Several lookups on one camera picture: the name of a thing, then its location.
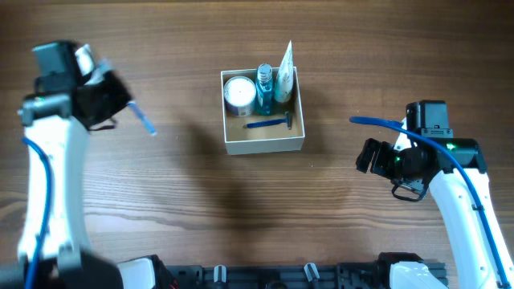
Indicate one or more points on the blue toothbrush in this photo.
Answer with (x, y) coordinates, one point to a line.
(142, 117)

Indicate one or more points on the white open cardboard box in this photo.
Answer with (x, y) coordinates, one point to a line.
(239, 140)

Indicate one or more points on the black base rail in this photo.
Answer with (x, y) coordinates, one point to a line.
(339, 276)

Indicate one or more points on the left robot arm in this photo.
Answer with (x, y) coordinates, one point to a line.
(54, 250)

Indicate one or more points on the blue disposable razor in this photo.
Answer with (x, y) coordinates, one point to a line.
(265, 123)

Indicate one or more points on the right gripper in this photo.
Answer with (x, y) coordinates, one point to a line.
(380, 157)

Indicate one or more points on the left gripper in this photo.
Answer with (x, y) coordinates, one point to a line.
(111, 98)

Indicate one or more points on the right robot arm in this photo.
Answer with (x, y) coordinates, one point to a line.
(459, 184)

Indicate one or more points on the cotton swab tub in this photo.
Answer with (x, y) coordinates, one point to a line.
(239, 94)

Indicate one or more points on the blue mouthwash bottle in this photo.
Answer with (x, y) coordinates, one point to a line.
(264, 88)

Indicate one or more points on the white lotion tube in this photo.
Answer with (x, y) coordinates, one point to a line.
(285, 78)

